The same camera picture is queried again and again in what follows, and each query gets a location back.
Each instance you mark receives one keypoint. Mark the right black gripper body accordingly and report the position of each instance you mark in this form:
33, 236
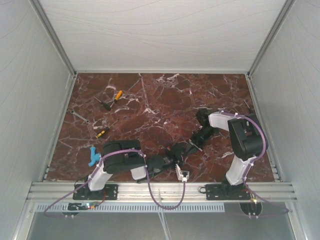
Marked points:
205, 133

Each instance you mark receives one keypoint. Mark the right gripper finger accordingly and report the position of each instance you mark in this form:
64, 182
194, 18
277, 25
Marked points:
191, 149
196, 139

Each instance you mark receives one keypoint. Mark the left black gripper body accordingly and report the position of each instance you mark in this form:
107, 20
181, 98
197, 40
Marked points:
170, 160

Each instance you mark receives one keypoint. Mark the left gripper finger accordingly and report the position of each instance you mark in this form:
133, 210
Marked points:
179, 149
179, 163

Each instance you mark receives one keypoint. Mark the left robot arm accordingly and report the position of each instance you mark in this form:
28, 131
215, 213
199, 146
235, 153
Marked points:
121, 156

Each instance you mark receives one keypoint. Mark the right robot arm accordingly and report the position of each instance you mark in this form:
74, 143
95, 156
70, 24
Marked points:
248, 140

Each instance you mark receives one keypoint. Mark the white zip ties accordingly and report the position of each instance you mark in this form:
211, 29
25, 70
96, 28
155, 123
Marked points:
162, 218

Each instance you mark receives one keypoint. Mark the black tool at right edge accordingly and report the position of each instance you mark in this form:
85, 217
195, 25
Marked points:
248, 106

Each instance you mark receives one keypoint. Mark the yellow black screwdriver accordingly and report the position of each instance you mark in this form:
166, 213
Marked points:
105, 130

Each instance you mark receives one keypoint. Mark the blue plastic fitting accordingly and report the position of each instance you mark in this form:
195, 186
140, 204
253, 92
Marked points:
94, 156

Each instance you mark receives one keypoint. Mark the small circuit board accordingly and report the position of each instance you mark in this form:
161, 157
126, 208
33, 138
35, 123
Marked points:
82, 206

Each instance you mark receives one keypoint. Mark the silver wrench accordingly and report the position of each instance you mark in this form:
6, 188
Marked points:
79, 116

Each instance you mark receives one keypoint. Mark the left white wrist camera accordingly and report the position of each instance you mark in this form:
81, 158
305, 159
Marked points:
182, 175

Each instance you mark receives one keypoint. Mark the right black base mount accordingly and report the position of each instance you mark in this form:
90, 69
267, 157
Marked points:
224, 191

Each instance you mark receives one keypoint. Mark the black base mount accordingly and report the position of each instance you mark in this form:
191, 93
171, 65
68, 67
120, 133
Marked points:
224, 191
109, 192

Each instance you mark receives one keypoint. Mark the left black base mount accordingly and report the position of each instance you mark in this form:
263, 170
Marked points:
109, 192

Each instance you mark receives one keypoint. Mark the orange handled screwdriver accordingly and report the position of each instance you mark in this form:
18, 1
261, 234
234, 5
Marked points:
108, 106

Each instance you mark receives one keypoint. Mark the blue slotted cable duct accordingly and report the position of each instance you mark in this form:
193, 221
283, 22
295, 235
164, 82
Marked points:
147, 207

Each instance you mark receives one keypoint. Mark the aluminium front rail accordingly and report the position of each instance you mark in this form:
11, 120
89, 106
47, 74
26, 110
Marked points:
171, 192

